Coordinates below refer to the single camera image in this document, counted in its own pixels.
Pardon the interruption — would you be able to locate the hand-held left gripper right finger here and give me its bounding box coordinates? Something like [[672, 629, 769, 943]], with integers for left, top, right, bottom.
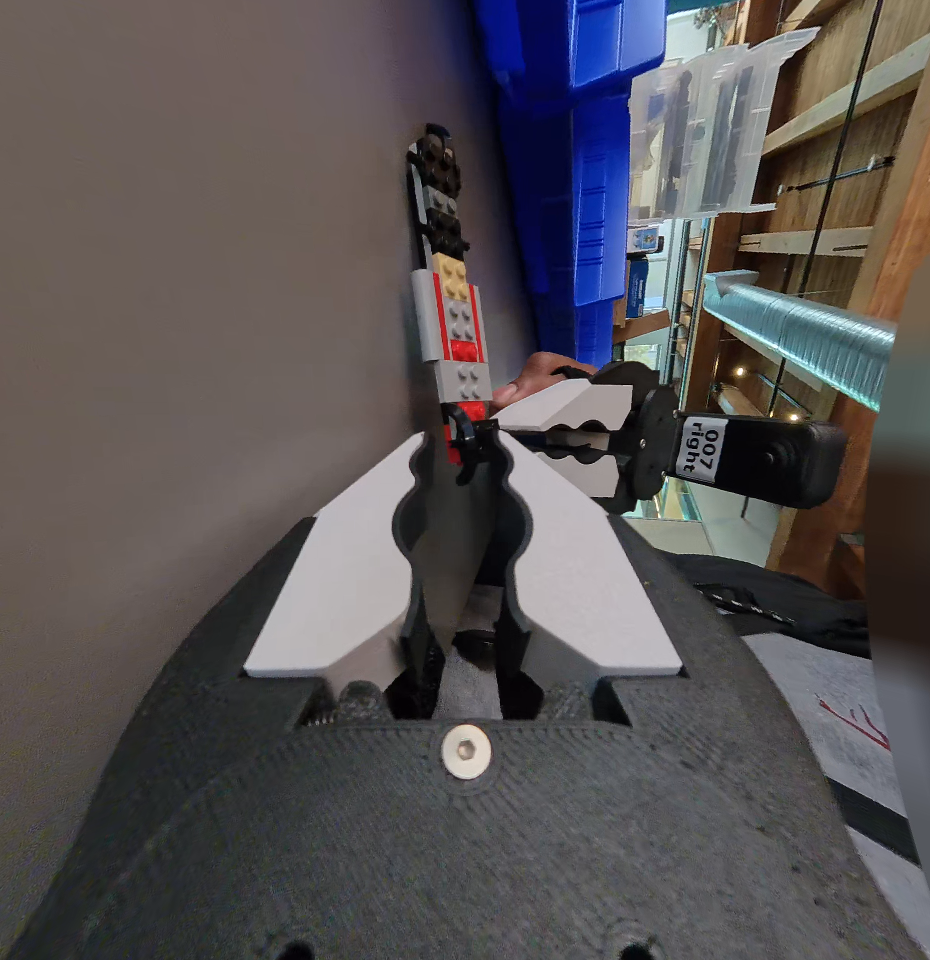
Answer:
[[495, 431, 685, 680]]

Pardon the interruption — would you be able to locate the person's right hand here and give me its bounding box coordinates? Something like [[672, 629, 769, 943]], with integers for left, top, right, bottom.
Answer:
[[491, 352, 597, 408]]

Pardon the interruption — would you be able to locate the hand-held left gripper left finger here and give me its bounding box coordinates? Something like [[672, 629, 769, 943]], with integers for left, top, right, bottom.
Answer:
[[243, 431, 436, 687]]

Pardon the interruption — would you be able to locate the blue plastic bin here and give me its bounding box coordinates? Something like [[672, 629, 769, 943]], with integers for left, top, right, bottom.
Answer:
[[498, 93, 632, 369], [472, 0, 668, 102]]

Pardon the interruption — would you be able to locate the black curved toy brick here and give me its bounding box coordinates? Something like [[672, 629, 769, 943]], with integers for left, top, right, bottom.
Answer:
[[442, 405, 505, 487]]

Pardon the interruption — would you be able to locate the black bag strap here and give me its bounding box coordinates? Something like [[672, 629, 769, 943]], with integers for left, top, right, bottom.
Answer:
[[828, 776, 923, 871]]

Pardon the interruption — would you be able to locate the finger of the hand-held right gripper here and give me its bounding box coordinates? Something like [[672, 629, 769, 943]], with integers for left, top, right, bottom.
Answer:
[[536, 441, 623, 500], [495, 377, 634, 434]]

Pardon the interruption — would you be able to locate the person's right forearm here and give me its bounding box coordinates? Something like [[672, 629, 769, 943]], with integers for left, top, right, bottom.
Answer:
[[660, 551, 871, 661]]

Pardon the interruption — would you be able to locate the black white braided cord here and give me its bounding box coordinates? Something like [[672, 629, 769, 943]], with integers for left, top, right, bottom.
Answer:
[[705, 585, 796, 627]]

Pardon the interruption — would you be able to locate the silver spiral air duct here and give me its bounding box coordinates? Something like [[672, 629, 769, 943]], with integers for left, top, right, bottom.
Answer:
[[703, 270, 897, 410]]

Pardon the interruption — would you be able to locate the grey-brown desk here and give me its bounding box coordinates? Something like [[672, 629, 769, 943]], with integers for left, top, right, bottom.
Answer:
[[0, 0, 541, 901]]

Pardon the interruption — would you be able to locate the clear plastic organizer box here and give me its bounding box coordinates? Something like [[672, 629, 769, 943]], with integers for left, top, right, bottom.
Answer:
[[628, 26, 822, 222]]

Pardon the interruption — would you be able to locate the grey red toy brick model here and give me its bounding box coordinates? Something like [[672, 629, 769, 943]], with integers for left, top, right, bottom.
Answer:
[[411, 123, 494, 468]]

